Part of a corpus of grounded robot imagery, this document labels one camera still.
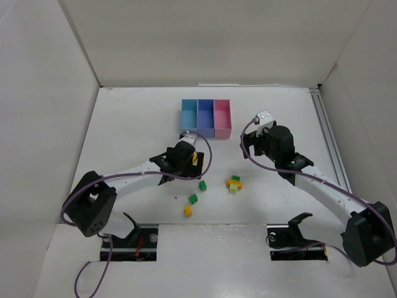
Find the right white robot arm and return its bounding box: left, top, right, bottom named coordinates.
left=240, top=123, right=396, bottom=267

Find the yellow arch lego brick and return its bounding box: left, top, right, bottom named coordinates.
left=226, top=179, right=243, bottom=191

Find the light green lego brick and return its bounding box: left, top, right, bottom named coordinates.
left=228, top=183, right=239, bottom=194

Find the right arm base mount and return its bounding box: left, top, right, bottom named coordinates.
left=265, top=212, right=328, bottom=261

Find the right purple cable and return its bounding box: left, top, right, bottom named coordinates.
left=239, top=116, right=397, bottom=265

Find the small yellow lego brick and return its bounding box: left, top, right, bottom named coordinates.
left=184, top=205, right=193, bottom=217

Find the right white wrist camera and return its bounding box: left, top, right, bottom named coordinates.
left=253, top=110, right=276, bottom=135

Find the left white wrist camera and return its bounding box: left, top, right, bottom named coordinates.
left=179, top=131, right=198, bottom=146

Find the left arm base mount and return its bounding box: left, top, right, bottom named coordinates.
left=99, top=212, right=159, bottom=262

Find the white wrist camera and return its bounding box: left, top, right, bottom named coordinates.
left=179, top=131, right=198, bottom=146
left=253, top=110, right=276, bottom=135

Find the yellow rounded lego brick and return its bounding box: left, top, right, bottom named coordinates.
left=192, top=152, right=205, bottom=166

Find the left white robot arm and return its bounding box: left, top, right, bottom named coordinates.
left=60, top=140, right=204, bottom=237

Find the pink container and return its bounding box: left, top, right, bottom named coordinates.
left=214, top=99, right=232, bottom=138

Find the aluminium rail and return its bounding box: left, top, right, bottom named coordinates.
left=309, top=88, right=351, bottom=191

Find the light blue container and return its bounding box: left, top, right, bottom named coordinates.
left=181, top=99, right=198, bottom=133

